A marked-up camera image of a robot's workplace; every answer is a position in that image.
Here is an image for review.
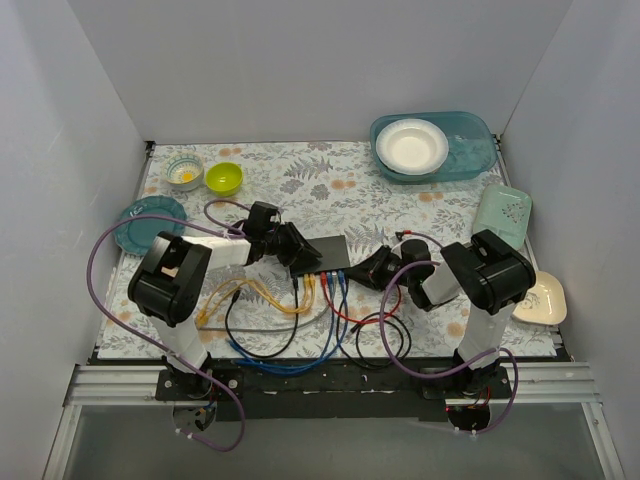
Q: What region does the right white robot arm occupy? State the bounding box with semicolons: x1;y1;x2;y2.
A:
346;229;536;398

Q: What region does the black looped cable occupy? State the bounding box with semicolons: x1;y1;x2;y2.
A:
347;313;413;374

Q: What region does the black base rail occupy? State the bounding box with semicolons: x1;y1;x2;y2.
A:
155;359;511;422

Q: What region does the lime green bowl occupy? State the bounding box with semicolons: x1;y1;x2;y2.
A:
204;162;244;197

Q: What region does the blue ethernet cable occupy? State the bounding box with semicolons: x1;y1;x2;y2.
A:
227;269;341;376
234;269;351;379

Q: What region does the cream square dish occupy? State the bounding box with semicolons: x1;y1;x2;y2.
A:
511;271;567;326

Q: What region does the mint green square plate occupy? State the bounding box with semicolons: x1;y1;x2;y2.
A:
472;184;533;250

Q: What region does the patterned small bowl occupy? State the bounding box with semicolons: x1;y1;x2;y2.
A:
162;153;204;192

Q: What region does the floral table mat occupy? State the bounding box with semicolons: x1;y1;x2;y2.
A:
97;142;558;361

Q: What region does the black network switch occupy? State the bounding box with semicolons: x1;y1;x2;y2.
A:
290;235;351;276

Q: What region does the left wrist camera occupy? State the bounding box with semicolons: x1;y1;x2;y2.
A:
242;201;279;238

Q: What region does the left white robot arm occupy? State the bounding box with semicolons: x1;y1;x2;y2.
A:
128;222;322;400

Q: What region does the teal round plate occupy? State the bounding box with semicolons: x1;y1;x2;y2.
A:
114;195;187;256

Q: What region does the grey cable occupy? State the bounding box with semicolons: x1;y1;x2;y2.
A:
199;304;333;333

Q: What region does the teal plastic tub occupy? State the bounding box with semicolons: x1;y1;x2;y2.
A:
370;111;497;185

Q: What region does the red ethernet cable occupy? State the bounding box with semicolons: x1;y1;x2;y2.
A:
319;270;405;328

